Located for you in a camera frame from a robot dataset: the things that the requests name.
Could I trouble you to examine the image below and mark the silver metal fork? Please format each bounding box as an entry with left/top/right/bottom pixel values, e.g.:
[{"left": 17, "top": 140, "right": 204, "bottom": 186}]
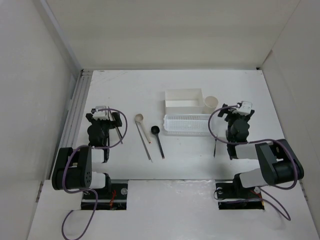
[{"left": 213, "top": 133, "right": 219, "bottom": 158}]

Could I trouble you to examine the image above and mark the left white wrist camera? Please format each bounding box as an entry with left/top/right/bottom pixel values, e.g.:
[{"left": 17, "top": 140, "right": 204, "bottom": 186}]
[{"left": 91, "top": 105, "right": 109, "bottom": 120}]

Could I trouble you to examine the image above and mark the aluminium rail frame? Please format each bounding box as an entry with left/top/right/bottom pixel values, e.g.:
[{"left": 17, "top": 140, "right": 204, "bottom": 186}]
[{"left": 48, "top": 69, "right": 93, "bottom": 179}]

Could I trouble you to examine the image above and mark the beige spoon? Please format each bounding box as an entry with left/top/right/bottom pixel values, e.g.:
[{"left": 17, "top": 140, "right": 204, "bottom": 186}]
[{"left": 134, "top": 113, "right": 152, "bottom": 144}]

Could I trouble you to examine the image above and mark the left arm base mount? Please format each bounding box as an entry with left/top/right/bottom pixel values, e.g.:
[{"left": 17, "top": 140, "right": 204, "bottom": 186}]
[{"left": 80, "top": 180, "right": 129, "bottom": 211}]

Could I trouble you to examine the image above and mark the white mesh tray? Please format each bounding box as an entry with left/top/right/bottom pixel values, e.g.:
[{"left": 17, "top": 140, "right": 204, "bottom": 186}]
[{"left": 163, "top": 114, "right": 211, "bottom": 137}]

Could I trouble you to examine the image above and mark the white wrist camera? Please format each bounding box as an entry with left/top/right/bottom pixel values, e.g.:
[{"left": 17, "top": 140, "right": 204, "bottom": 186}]
[
  {"left": 233, "top": 101, "right": 253, "bottom": 116},
  {"left": 91, "top": 105, "right": 109, "bottom": 120}
]

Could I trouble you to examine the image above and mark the white perforated box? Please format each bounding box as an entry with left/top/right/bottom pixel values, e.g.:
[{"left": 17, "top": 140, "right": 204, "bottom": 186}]
[{"left": 164, "top": 88, "right": 204, "bottom": 115}]

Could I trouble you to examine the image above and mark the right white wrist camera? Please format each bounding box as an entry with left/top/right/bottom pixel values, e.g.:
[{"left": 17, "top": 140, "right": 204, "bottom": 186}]
[{"left": 233, "top": 101, "right": 253, "bottom": 116}]

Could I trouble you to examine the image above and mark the silver metal chopstick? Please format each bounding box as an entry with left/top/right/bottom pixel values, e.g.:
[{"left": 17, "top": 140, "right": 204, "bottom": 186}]
[{"left": 135, "top": 121, "right": 153, "bottom": 163}]

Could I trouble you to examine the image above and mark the black spoon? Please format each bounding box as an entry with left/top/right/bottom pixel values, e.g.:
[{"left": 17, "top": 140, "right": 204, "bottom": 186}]
[{"left": 151, "top": 125, "right": 165, "bottom": 159}]

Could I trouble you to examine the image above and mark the black chopstick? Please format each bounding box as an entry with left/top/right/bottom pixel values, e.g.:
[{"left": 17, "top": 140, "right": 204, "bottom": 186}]
[{"left": 108, "top": 110, "right": 123, "bottom": 144}]

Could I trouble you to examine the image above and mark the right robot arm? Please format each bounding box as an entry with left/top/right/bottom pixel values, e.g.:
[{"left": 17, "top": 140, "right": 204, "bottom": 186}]
[{"left": 217, "top": 101, "right": 305, "bottom": 199}]

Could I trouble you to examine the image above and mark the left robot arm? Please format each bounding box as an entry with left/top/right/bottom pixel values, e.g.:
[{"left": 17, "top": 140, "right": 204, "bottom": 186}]
[{"left": 51, "top": 108, "right": 128, "bottom": 199}]

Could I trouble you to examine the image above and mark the beige cup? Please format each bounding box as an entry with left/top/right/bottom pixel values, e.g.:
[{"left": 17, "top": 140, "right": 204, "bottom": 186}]
[{"left": 202, "top": 96, "right": 219, "bottom": 115}]

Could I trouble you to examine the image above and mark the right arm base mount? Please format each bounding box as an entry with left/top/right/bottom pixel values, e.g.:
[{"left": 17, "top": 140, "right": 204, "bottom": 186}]
[{"left": 214, "top": 182, "right": 265, "bottom": 210}]

